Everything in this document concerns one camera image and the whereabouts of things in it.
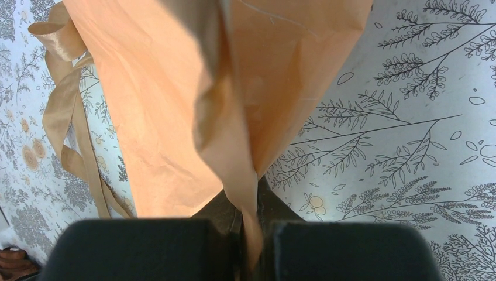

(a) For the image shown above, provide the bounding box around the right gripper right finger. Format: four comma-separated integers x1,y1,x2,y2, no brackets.
256,179,442,280

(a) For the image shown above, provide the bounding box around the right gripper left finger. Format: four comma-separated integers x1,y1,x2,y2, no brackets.
39,193,242,280

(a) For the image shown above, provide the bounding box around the beige kraft wrapping paper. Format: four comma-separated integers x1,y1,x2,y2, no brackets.
64,1,373,267

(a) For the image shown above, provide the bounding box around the tan satin ribbon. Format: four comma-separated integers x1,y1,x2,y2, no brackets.
28,2,133,218

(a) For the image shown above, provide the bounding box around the floral patterned table mat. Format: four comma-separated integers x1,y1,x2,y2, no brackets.
1,1,495,280

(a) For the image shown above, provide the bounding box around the brown cloth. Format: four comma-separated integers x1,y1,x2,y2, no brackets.
1,247,40,281

